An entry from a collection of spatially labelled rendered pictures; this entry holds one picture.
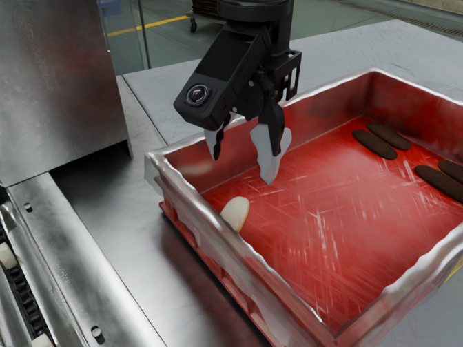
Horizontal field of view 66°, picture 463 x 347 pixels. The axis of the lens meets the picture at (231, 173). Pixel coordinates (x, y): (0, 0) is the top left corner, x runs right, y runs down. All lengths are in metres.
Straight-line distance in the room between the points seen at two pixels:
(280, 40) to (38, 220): 0.37
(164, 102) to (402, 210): 0.51
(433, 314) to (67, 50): 0.55
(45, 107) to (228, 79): 0.29
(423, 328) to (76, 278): 0.38
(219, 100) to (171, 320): 0.25
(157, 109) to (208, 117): 0.46
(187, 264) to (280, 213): 0.15
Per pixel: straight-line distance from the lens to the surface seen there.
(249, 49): 0.34
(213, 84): 0.33
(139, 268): 0.48
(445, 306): 0.50
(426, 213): 0.59
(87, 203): 0.58
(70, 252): 0.46
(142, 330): 0.39
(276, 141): 0.39
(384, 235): 0.53
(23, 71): 0.52
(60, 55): 0.53
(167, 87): 0.86
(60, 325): 0.43
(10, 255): 0.50
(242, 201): 0.52
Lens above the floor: 1.20
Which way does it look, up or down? 40 degrees down
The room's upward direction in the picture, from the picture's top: straight up
